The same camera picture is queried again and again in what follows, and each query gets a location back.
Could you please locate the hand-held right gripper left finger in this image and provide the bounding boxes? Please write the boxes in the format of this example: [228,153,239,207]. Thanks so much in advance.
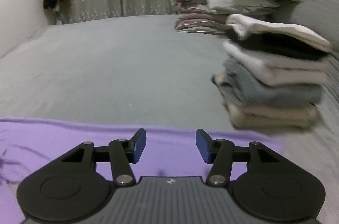
[61,128,147,185]

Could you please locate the pale hanging garment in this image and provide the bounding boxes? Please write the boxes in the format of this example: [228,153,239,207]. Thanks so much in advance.
[51,0,67,25]

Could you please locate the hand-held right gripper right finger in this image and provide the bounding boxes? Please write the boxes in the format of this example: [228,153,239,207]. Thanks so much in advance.
[195,129,282,185]

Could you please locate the white folded garment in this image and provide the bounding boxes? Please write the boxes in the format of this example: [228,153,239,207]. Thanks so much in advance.
[226,14,333,52]

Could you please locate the black folded garment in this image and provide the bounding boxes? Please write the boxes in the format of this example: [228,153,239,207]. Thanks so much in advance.
[226,28,330,60]

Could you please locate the grey folded garment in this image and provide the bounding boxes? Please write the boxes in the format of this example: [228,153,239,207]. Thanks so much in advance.
[212,58,324,108]

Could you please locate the off-white folded garment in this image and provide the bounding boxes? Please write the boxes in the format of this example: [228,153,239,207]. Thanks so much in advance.
[222,40,331,87]

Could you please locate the purple pants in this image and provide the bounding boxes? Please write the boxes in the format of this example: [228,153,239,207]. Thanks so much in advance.
[0,117,285,224]

